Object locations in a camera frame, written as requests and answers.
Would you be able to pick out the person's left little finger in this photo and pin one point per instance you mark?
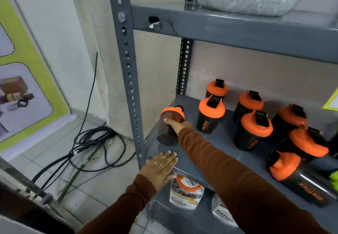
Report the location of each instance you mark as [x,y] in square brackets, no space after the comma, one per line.
[155,157]

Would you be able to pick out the clear plastic packed shaker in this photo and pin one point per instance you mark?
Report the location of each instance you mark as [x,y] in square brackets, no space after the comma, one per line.
[224,211]

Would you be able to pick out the person's left forearm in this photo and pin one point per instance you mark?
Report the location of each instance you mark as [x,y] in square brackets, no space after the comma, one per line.
[124,207]

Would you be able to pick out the green poster banner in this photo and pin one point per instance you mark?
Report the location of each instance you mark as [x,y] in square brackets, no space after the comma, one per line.
[23,83]

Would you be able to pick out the grey metal shelf rack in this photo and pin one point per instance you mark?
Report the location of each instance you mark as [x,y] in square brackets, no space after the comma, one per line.
[126,65]

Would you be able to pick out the brown translucent shaker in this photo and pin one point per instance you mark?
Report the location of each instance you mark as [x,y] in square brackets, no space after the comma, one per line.
[169,133]

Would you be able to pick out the grey metal frame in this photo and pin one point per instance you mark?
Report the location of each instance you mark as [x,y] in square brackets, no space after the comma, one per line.
[29,187]

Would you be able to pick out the person's left middle finger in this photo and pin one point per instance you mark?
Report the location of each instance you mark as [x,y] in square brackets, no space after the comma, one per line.
[169,160]

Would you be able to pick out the person's right hand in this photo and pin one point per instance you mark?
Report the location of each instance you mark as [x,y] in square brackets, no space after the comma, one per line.
[179,126]

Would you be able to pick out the neon yellow object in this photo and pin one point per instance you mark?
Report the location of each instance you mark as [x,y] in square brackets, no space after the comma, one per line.
[334,179]

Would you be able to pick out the green stick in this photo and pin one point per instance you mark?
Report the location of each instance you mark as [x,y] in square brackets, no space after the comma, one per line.
[79,169]

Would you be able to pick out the yellow paper label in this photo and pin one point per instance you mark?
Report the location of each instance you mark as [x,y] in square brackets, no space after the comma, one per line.
[331,100]

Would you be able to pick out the plastic packed shaker, orange lid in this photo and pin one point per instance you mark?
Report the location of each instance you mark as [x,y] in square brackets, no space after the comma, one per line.
[186,193]

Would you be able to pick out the person's left hand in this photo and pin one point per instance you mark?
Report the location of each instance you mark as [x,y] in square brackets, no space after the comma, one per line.
[158,173]

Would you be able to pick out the person's right thumb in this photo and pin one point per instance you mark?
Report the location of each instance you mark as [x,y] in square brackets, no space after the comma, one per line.
[171,123]

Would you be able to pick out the group of black shaker bottles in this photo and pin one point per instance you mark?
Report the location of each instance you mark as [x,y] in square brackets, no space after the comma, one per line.
[253,131]

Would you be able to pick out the person's right forearm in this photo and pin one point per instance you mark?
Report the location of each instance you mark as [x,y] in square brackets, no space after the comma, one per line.
[237,183]

